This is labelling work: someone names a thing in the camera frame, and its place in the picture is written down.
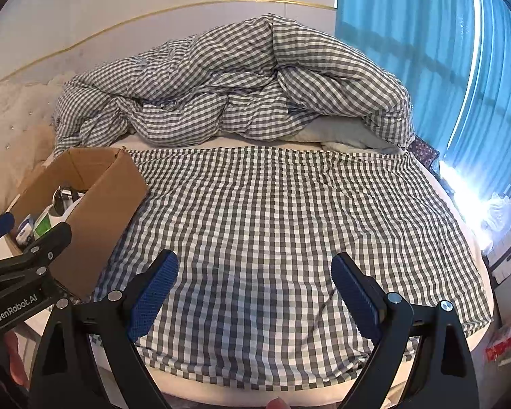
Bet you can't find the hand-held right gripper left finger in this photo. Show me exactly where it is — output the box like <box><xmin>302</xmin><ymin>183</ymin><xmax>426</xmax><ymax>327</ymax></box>
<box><xmin>28</xmin><ymin>249</ymin><xmax>180</xmax><ymax>409</ymax></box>

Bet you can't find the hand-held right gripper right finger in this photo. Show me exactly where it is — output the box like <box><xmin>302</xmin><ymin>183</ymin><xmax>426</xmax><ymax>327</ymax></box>
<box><xmin>330</xmin><ymin>251</ymin><xmax>482</xmax><ymax>409</ymax></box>

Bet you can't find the green and white medicine box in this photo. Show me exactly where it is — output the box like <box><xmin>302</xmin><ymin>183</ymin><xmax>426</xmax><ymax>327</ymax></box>
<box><xmin>32</xmin><ymin>207</ymin><xmax>69</xmax><ymax>242</ymax></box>

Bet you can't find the brown cardboard box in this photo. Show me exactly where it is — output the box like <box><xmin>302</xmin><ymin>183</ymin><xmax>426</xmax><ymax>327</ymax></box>
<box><xmin>6</xmin><ymin>147</ymin><xmax>150</xmax><ymax>302</ymax></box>

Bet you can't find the person's left hand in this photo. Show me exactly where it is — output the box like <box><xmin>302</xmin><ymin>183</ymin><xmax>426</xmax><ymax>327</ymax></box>
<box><xmin>3</xmin><ymin>330</ymin><xmax>31</xmax><ymax>389</ymax></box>

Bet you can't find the white blue-printed tissue packet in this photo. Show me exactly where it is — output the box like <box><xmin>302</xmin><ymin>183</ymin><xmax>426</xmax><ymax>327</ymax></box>
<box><xmin>15</xmin><ymin>217</ymin><xmax>37</xmax><ymax>246</ymax></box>

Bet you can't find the black card package with loop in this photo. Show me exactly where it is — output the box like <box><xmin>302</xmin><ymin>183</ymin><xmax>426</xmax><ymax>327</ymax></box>
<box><xmin>52</xmin><ymin>184</ymin><xmax>89</xmax><ymax>216</ymax></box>

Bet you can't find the red and white packet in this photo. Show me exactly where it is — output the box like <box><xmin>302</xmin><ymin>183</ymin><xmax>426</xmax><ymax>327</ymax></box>
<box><xmin>484</xmin><ymin>317</ymin><xmax>511</xmax><ymax>368</ymax></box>

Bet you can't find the dark floral cloth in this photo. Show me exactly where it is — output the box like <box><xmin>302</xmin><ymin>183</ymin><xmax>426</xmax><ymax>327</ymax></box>
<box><xmin>409</xmin><ymin>134</ymin><xmax>442</xmax><ymax>172</ymax></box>

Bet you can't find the white pillow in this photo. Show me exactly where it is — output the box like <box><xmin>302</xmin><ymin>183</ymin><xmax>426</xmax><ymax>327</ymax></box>
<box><xmin>296</xmin><ymin>117</ymin><xmax>406</xmax><ymax>155</ymax></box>

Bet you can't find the clear plastic bag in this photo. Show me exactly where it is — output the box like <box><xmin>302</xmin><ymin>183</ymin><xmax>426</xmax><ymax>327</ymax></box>
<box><xmin>480</xmin><ymin>191</ymin><xmax>511</xmax><ymax>231</ymax></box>

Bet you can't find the grey checked duvet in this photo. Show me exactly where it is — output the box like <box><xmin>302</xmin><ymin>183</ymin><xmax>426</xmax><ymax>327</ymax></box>
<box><xmin>51</xmin><ymin>14</ymin><xmax>417</xmax><ymax>159</ymax></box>

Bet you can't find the blue curtain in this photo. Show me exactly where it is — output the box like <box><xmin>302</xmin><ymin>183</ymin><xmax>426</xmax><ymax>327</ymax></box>
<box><xmin>334</xmin><ymin>0</ymin><xmax>511</xmax><ymax>241</ymax></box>

